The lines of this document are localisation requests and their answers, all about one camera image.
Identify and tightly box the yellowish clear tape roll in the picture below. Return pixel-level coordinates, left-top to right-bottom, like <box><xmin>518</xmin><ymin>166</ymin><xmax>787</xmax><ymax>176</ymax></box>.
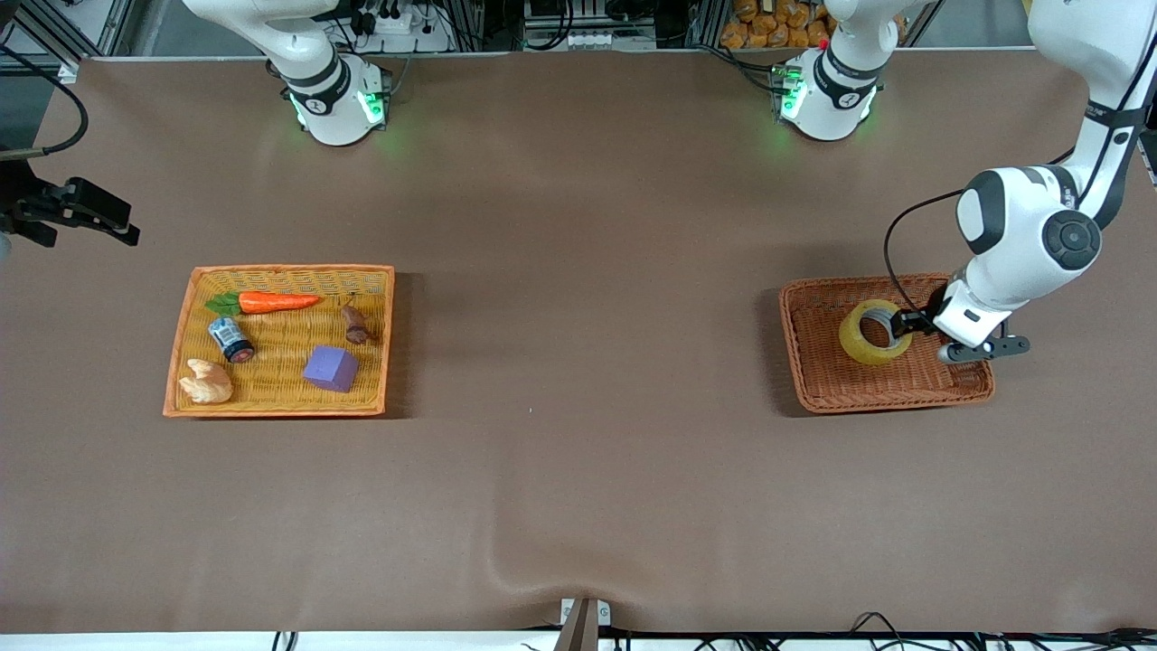
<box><xmin>838</xmin><ymin>299</ymin><xmax>915</xmax><ymax>368</ymax></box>

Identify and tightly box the brown wicker basket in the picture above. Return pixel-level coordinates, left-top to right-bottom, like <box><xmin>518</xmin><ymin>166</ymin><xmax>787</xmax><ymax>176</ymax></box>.
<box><xmin>779</xmin><ymin>274</ymin><xmax>996</xmax><ymax>415</ymax></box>

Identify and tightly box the small blue-labelled can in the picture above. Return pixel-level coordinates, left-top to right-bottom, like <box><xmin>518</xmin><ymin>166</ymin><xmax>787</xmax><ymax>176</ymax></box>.
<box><xmin>208</xmin><ymin>316</ymin><xmax>255</xmax><ymax>364</ymax></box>

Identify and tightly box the orange toy carrot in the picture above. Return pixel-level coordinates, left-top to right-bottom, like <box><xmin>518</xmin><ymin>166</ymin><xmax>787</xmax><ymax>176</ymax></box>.
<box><xmin>205</xmin><ymin>290</ymin><xmax>321</xmax><ymax>316</ymax></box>

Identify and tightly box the tan toy croissant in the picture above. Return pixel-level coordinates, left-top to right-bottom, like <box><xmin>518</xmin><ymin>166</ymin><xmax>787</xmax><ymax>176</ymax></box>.
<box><xmin>179</xmin><ymin>358</ymin><xmax>234</xmax><ymax>404</ymax></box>

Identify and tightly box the orange woven tray basket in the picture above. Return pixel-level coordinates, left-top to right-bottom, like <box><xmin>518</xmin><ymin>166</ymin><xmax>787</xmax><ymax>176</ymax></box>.
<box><xmin>163</xmin><ymin>264</ymin><xmax>396</xmax><ymax>419</ymax></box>

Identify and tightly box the purple foam cube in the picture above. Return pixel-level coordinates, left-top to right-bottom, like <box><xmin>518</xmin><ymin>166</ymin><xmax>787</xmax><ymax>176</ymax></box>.
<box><xmin>303</xmin><ymin>345</ymin><xmax>361</xmax><ymax>394</ymax></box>

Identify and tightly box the bag of orange buns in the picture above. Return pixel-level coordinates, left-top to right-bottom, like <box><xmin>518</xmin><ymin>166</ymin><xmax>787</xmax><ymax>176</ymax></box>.
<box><xmin>720</xmin><ymin>0</ymin><xmax>834</xmax><ymax>51</ymax></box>

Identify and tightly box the white power strip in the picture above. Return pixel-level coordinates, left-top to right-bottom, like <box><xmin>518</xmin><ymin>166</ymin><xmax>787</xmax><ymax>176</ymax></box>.
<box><xmin>360</xmin><ymin>0</ymin><xmax>450</xmax><ymax>52</ymax></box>

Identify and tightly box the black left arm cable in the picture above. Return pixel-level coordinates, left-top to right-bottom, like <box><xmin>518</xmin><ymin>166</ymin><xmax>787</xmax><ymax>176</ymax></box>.
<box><xmin>883</xmin><ymin>54</ymin><xmax>1153</xmax><ymax>316</ymax></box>

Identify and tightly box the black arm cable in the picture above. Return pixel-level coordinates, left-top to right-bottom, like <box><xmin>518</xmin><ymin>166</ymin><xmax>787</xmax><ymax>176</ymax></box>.
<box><xmin>883</xmin><ymin>54</ymin><xmax>1153</xmax><ymax>316</ymax></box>
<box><xmin>0</xmin><ymin>43</ymin><xmax>92</xmax><ymax>160</ymax></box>

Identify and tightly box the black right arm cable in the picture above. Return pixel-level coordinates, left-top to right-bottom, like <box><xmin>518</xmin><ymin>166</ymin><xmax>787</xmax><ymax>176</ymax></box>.
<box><xmin>0</xmin><ymin>43</ymin><xmax>92</xmax><ymax>160</ymax></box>

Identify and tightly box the aluminium frame profile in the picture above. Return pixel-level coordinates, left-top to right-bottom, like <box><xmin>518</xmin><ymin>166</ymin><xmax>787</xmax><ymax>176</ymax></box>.
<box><xmin>0</xmin><ymin>0</ymin><xmax>123</xmax><ymax>84</ymax></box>

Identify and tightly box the black floor cable bundle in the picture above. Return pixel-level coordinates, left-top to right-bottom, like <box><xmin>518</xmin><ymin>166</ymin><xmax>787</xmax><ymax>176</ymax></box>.
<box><xmin>615</xmin><ymin>613</ymin><xmax>1157</xmax><ymax>651</ymax></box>

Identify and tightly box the metal table edge bracket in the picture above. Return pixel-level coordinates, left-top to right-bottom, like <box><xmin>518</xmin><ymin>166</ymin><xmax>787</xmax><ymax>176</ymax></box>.
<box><xmin>560</xmin><ymin>597</ymin><xmax>612</xmax><ymax>651</ymax></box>

